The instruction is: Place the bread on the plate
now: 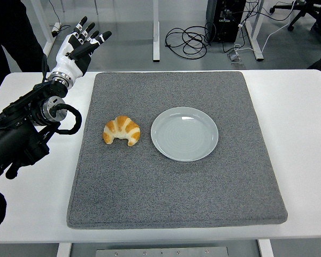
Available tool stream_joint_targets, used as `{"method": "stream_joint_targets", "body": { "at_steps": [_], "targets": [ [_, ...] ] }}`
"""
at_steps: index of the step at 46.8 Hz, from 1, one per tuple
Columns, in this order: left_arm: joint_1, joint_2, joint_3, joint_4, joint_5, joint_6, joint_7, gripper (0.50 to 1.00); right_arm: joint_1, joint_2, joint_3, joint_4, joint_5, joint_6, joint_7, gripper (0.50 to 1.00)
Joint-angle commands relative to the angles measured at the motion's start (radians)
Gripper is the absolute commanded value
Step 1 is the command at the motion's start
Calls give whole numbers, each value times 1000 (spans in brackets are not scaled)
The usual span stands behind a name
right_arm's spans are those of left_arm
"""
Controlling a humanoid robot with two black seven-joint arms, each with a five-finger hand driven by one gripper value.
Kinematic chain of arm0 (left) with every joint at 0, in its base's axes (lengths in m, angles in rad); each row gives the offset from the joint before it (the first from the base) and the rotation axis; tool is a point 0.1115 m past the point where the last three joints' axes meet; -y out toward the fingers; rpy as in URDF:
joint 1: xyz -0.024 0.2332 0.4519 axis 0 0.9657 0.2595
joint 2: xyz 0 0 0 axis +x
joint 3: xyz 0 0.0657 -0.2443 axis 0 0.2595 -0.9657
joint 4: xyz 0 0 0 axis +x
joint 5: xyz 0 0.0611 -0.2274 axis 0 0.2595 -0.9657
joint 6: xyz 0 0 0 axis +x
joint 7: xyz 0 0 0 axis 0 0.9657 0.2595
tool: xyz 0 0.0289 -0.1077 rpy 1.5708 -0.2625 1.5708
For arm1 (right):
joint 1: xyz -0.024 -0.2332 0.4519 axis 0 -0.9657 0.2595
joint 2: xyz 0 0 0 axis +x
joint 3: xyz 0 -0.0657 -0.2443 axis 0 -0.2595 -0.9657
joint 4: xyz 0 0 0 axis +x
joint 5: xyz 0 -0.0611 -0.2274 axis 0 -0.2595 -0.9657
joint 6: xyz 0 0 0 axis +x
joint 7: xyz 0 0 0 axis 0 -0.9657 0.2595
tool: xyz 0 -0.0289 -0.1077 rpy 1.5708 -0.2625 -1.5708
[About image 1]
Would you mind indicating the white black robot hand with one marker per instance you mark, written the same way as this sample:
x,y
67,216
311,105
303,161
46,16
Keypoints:
x,y
69,64

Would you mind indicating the golden croissant bread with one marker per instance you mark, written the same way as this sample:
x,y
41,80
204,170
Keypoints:
x,y
123,127

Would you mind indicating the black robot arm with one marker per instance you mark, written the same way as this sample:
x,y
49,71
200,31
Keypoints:
x,y
16,134

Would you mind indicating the light grey round plate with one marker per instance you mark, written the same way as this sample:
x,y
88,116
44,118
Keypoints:
x,y
184,139

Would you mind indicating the grey metal plate with screws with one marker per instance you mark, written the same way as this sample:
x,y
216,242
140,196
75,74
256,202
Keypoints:
x,y
160,252

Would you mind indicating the white desk leg with foot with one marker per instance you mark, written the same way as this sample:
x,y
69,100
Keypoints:
x,y
256,51
156,40
49,40

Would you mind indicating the white power strip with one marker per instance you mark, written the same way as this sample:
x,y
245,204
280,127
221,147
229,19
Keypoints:
x,y
56,29

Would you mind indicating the person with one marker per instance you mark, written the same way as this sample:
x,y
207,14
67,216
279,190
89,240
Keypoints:
x,y
10,40

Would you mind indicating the black computer tower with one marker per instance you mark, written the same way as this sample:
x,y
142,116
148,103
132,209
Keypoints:
x,y
224,26

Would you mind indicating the grey fabric mat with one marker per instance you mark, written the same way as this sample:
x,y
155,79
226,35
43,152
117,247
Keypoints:
x,y
176,187

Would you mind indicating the grey floor socket box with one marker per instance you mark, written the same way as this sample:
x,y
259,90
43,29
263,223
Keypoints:
x,y
234,57

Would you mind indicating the white table leg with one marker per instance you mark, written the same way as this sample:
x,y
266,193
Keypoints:
x,y
266,249
63,250

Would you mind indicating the black office chair base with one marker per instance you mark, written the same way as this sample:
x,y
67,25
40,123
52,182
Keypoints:
x,y
299,14

